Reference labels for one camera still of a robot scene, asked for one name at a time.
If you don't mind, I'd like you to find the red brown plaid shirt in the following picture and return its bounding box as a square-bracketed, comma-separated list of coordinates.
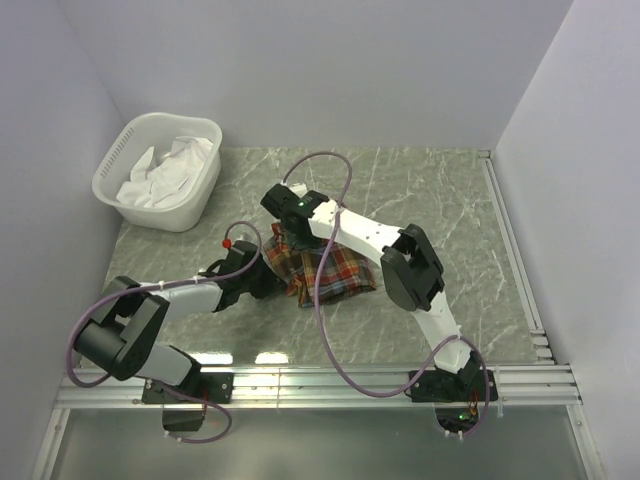
[263, 222, 377, 308]

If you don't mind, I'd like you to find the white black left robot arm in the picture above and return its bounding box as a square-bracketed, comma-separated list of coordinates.
[69, 240, 285, 402]

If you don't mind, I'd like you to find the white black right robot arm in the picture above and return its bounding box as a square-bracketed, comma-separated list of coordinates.
[261, 184, 491, 402]

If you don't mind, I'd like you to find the white crumpled shirt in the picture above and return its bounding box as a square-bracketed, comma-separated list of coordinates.
[116, 136, 213, 209]

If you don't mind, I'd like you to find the white plastic laundry basket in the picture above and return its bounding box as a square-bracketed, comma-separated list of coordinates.
[92, 113, 223, 232]

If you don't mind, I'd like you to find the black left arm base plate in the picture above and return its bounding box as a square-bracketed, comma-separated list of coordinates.
[141, 372, 234, 405]

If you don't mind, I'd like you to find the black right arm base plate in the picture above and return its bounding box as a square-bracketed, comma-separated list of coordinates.
[405, 369, 486, 403]

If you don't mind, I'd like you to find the aluminium right side rail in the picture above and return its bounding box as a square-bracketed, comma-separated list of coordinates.
[478, 150, 557, 364]

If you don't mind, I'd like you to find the aluminium mounting rail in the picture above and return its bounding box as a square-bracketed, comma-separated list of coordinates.
[54, 364, 582, 409]

